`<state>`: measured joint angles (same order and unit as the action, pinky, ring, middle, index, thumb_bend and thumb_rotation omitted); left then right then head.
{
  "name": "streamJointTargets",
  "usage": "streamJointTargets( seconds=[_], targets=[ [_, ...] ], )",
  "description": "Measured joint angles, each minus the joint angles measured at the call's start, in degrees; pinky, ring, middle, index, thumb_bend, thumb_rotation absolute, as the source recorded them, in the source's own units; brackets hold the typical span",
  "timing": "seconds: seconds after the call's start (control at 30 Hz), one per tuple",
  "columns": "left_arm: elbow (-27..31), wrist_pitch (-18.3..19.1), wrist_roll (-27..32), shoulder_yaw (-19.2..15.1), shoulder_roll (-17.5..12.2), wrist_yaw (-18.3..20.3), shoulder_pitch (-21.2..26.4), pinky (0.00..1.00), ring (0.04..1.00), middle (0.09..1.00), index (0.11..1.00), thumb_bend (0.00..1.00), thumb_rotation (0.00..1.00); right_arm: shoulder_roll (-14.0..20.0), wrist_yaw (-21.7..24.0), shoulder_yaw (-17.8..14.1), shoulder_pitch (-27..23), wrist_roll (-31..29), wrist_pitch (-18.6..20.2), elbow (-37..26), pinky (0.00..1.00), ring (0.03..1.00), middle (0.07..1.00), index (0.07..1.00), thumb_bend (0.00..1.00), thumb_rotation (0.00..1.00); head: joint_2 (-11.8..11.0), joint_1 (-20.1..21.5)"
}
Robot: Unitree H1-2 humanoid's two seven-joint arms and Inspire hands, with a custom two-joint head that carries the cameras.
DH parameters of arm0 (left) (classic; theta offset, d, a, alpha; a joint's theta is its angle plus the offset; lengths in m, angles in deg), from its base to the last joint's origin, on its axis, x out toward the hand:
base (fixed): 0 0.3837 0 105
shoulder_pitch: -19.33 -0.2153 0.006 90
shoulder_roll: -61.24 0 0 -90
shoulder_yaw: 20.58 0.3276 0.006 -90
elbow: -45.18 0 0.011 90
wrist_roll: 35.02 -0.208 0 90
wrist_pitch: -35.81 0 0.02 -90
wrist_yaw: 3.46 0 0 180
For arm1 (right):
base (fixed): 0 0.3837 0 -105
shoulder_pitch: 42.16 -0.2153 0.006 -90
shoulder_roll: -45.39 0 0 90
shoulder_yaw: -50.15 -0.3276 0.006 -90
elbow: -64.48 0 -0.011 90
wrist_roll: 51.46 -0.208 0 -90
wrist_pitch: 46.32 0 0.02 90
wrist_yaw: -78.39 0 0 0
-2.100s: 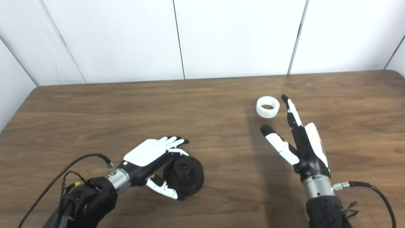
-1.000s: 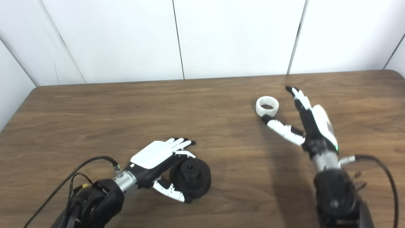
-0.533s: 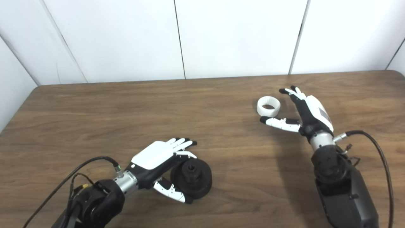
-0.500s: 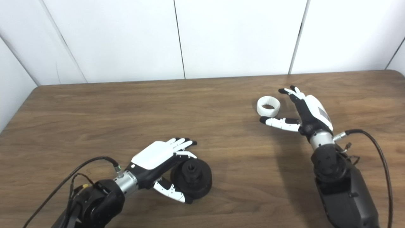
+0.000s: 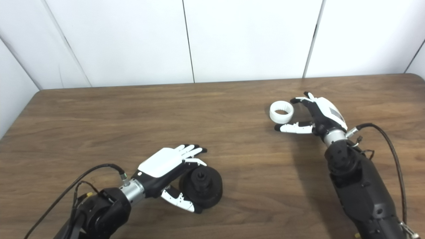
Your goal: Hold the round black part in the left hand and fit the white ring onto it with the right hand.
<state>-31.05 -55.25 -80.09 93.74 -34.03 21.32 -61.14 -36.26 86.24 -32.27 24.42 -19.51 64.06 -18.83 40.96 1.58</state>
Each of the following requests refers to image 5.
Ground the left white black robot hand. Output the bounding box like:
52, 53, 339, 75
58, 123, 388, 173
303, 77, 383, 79
131, 144, 208, 214

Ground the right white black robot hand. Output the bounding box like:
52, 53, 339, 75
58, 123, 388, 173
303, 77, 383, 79
274, 92, 348, 137

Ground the white toothed ring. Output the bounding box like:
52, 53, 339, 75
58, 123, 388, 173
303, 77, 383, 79
269, 101, 295, 124

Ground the round black part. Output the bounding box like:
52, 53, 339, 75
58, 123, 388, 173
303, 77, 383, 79
179, 166, 223, 209

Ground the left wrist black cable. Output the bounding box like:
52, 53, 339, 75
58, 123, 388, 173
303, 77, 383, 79
24, 163, 130, 239

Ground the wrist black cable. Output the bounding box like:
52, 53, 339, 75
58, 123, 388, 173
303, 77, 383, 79
345, 123, 419, 239
24, 163, 130, 239

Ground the thin wire with yellow plug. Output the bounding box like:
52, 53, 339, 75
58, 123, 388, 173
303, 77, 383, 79
72, 181, 100, 209

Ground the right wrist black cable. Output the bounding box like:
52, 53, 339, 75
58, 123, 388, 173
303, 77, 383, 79
345, 123, 419, 239

